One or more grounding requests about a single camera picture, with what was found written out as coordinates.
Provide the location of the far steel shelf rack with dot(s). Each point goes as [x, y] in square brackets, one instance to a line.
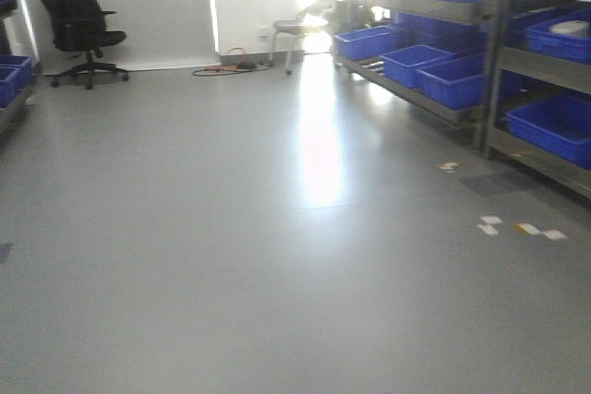
[449, 26]

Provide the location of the steel shelf rack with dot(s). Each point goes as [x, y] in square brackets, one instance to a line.
[449, 26]
[515, 77]

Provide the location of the near steel shelf rack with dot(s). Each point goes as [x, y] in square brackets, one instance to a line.
[515, 77]

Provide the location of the grey stool chair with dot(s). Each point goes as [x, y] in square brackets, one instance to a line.
[311, 19]

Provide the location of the blue tray middle far rack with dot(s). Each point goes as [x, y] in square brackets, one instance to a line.
[402, 65]

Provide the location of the blue tray back far rack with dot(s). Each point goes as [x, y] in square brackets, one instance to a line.
[367, 43]

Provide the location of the blue tray lower far rack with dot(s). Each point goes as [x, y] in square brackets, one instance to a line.
[457, 84]

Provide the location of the black office chair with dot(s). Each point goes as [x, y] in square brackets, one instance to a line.
[79, 26]

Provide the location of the blue tray lower near rack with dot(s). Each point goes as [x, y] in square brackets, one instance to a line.
[559, 124]

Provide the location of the blue trays left edge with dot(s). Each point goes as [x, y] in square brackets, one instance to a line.
[16, 70]

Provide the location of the blue tray with white item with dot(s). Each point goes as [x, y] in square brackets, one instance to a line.
[542, 39]

